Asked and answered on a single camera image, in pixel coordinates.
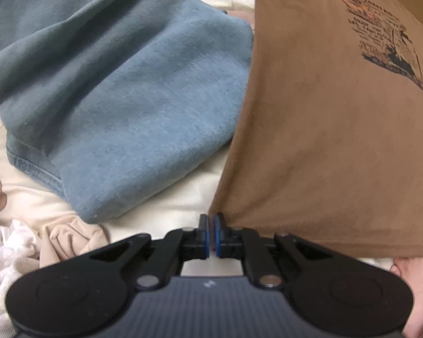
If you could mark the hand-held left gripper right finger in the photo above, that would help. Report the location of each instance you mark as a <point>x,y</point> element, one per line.
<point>218,236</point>

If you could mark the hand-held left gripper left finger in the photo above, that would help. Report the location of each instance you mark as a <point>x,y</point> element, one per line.
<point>204,236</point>

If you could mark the brown printed t-shirt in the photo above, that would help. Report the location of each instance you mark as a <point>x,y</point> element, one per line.
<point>320,130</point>

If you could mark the cream bear printed blanket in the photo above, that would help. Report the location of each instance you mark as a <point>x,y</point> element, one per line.
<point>169,204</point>

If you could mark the beige crumpled cloth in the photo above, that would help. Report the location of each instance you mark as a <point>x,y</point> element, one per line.
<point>70,239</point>

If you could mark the blue-grey garment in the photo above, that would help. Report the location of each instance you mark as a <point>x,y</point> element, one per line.
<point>127,95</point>

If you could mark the white fluffy cloth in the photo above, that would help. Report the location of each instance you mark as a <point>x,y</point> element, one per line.
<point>7,253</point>

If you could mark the person's bare leg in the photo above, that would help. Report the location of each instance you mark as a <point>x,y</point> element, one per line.
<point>419,288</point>

